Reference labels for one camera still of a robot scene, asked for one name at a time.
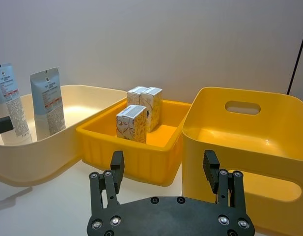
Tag pale blue cosmetic tube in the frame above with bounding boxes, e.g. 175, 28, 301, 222
29, 66, 66, 142
0, 63, 33, 146

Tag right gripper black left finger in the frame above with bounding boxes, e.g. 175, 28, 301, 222
89, 150, 125, 217

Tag white patterned carton box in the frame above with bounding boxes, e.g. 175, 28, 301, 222
140, 87, 164, 133
127, 86, 149, 109
115, 105, 148, 145

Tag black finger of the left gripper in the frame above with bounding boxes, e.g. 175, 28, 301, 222
0, 116, 14, 135

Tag yellow plastic bin with handles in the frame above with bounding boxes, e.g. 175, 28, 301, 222
181, 87, 303, 236

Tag orange plastic bin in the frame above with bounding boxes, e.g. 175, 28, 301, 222
76, 97, 193, 187

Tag black slanted pole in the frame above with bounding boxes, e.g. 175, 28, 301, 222
286, 0, 303, 95

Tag cream plastic bin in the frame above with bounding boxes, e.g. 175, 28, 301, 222
0, 85, 128, 188

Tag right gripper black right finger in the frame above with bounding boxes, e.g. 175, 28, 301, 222
203, 149, 247, 212

